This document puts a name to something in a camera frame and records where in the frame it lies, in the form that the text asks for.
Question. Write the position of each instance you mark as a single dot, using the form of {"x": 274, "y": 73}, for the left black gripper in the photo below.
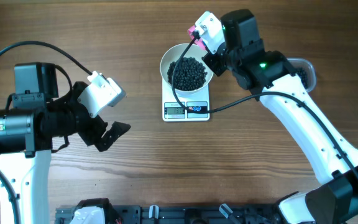
{"x": 92, "y": 136}

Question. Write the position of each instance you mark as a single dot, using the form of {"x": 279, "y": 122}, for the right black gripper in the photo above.
{"x": 211, "y": 60}

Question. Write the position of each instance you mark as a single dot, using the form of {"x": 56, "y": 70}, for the pink scoop with blue handle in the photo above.
{"x": 194, "y": 34}

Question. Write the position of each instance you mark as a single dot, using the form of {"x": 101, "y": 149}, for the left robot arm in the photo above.
{"x": 34, "y": 115}

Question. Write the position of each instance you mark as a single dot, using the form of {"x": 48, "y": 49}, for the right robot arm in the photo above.
{"x": 233, "y": 44}

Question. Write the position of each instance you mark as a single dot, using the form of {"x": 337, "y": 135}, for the white round bowl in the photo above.
{"x": 173, "y": 54}

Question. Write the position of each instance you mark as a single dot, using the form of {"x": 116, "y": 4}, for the black beans in bowl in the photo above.
{"x": 189, "y": 75}

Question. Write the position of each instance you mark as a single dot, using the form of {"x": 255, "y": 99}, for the white digital kitchen scale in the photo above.
{"x": 173, "y": 112}

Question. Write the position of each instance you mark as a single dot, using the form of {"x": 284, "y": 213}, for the pile of black beans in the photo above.
{"x": 303, "y": 76}

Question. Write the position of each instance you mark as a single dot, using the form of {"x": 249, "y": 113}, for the clear plastic food container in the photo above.
{"x": 306, "y": 65}

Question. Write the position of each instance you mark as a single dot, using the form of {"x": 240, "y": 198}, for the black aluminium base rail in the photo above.
{"x": 100, "y": 210}

